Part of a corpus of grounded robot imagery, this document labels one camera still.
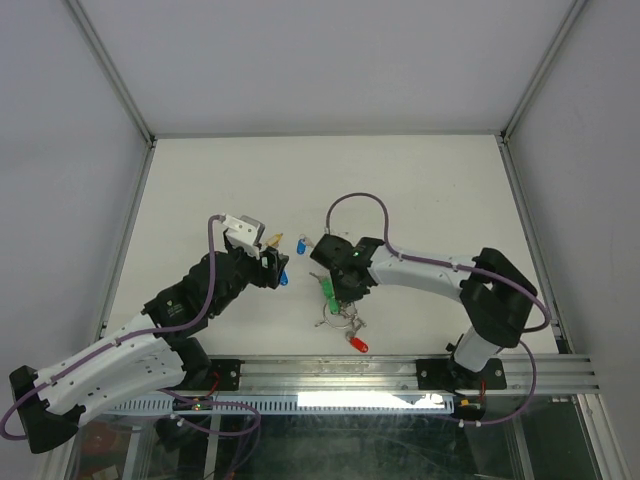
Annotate aluminium frame post right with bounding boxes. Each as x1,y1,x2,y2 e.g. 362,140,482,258
500,0,590,143

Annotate white cable duct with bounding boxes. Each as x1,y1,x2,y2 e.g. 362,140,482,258
107,391,454,416

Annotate green key tag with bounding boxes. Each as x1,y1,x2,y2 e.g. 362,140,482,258
320,277,340,315

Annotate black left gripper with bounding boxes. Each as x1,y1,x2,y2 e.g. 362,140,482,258
209,230,287,316

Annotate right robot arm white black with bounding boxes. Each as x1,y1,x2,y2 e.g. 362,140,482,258
311,234,537,393

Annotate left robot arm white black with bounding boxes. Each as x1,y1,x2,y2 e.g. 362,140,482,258
1,240,289,454

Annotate aluminium frame post left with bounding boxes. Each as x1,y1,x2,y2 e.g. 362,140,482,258
63,0,156,147

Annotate red key tag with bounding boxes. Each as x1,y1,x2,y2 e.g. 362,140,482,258
349,337,369,353

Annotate silver key on green tag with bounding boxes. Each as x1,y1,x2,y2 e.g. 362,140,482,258
309,272,326,282

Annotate blue key tag upper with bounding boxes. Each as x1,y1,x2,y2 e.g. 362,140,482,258
296,238,307,255

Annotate large silver keyring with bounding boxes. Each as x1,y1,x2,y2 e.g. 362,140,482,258
320,301,352,330

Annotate yellow key tag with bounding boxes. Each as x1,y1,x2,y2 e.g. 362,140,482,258
265,233,283,248

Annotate silver keys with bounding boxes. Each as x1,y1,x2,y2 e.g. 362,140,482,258
314,303,367,338

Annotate aluminium frame post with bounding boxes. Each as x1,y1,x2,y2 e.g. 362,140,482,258
63,0,156,147
500,0,590,143

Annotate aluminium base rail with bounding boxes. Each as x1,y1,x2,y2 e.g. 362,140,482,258
99,353,599,396

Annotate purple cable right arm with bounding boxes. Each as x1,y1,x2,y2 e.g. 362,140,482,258
324,192,552,431

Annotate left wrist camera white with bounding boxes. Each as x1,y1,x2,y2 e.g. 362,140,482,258
222,214,265,259

